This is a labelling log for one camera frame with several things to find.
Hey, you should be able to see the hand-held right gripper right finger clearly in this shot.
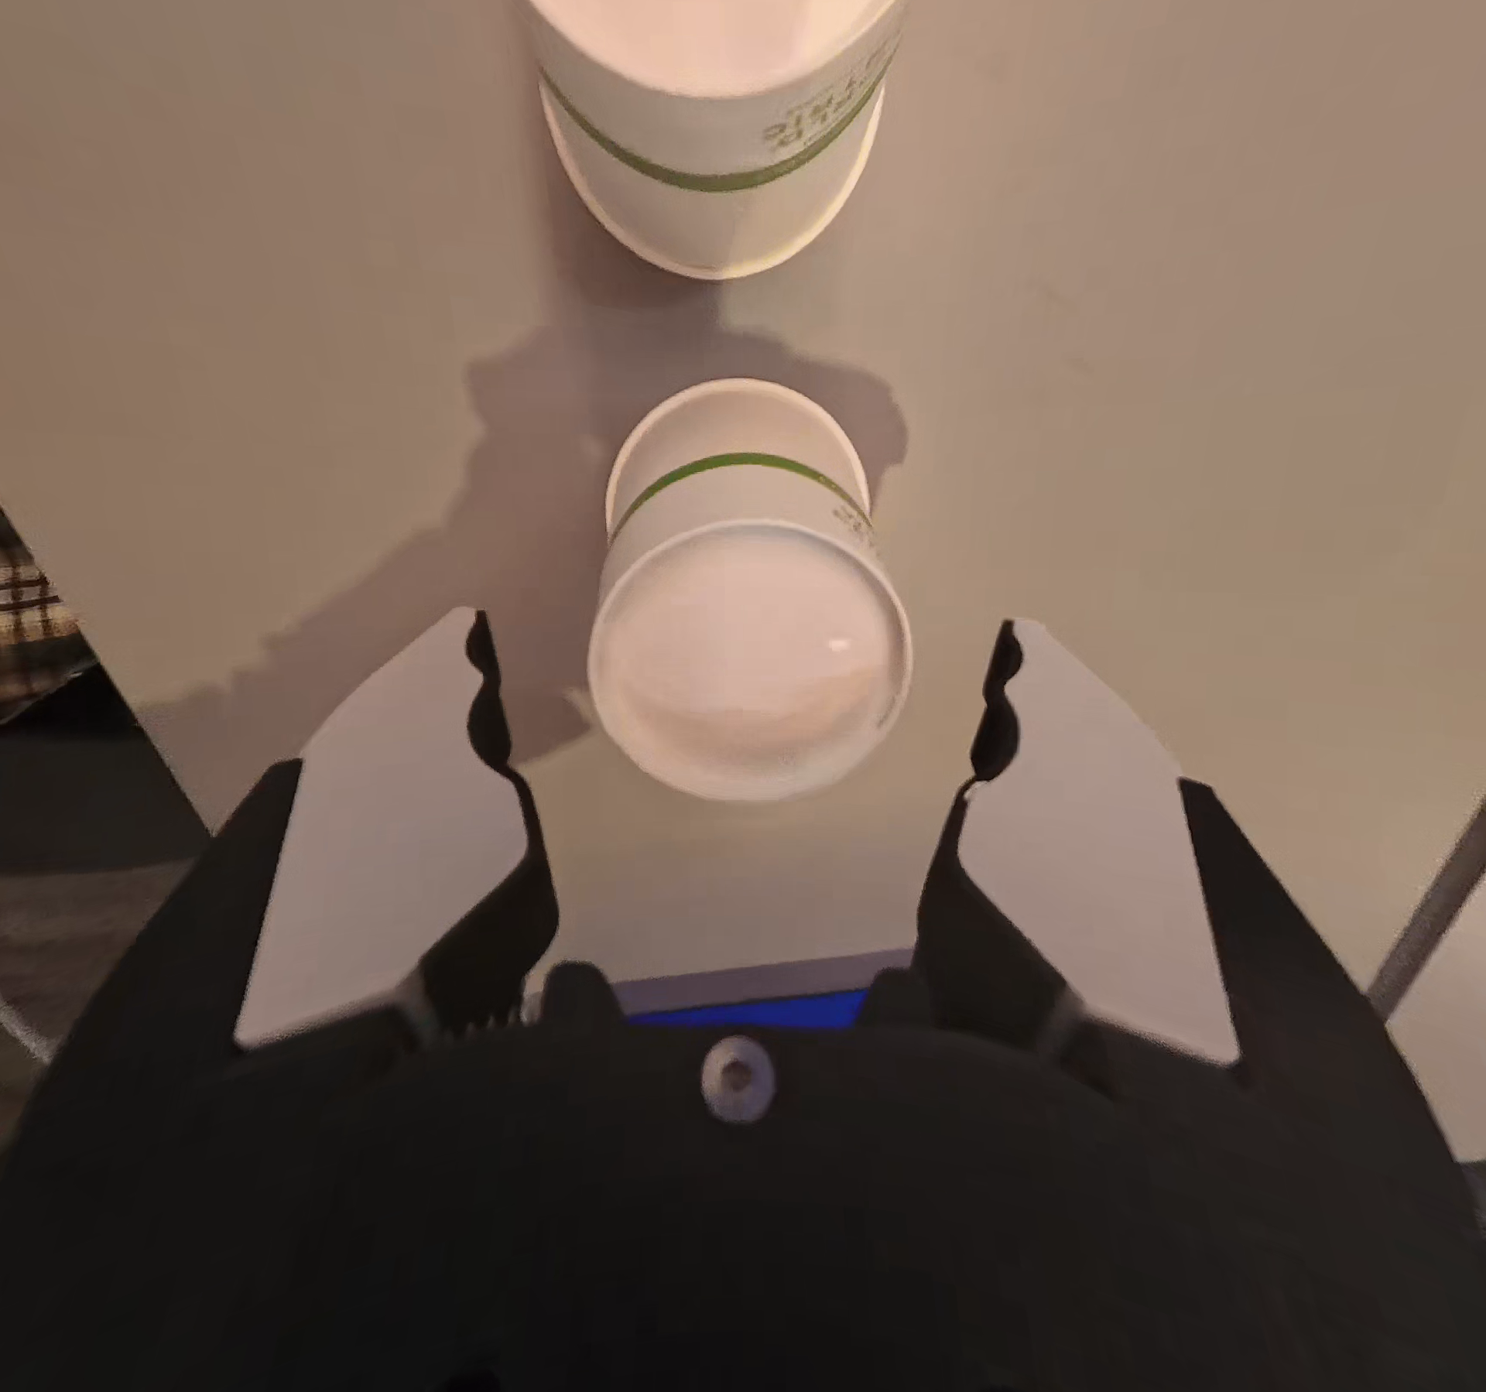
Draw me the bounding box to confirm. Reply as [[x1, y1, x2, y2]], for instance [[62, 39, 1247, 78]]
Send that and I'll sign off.
[[911, 617, 1242, 1068]]

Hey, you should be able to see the white green-banded paper cup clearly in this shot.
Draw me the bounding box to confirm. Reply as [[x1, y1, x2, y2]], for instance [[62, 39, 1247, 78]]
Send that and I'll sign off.
[[586, 377, 914, 803], [465, 0, 954, 281]]

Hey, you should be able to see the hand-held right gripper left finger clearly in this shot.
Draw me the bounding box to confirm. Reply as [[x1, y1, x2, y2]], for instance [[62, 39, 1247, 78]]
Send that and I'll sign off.
[[232, 607, 562, 1051]]

